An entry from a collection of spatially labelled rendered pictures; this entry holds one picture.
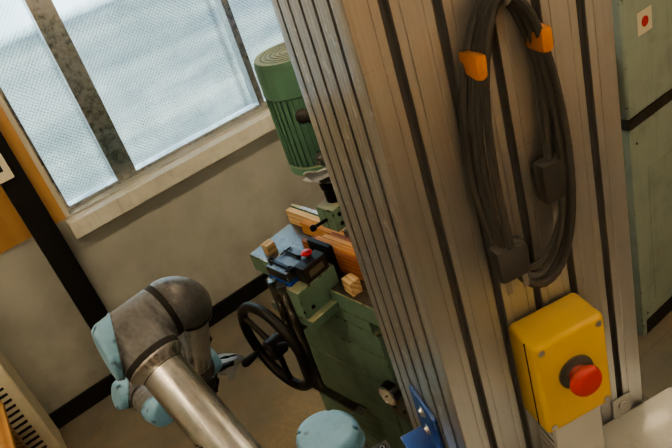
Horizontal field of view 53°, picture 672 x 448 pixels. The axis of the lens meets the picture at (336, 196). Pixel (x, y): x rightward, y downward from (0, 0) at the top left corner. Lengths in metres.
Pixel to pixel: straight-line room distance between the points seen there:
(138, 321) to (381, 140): 0.83
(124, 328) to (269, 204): 2.09
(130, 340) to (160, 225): 1.83
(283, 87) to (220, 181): 1.60
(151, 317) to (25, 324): 1.82
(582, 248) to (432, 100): 0.27
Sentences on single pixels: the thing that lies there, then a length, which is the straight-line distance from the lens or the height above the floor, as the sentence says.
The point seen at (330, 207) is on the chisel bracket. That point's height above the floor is 1.07.
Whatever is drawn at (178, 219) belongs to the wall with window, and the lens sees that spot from 3.14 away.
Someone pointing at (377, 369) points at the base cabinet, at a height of 0.65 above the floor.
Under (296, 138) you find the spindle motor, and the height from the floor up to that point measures 1.31.
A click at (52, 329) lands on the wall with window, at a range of 3.15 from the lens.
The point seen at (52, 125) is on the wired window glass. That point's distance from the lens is 2.95.
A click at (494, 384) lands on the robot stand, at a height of 1.39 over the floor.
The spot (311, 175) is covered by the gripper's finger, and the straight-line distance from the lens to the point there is 1.53.
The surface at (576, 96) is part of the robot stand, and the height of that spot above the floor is 1.69.
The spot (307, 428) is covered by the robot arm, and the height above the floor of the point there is 1.05.
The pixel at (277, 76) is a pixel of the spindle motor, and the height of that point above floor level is 1.48.
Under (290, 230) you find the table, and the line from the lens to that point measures 2.11.
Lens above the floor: 1.98
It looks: 29 degrees down
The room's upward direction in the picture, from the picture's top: 18 degrees counter-clockwise
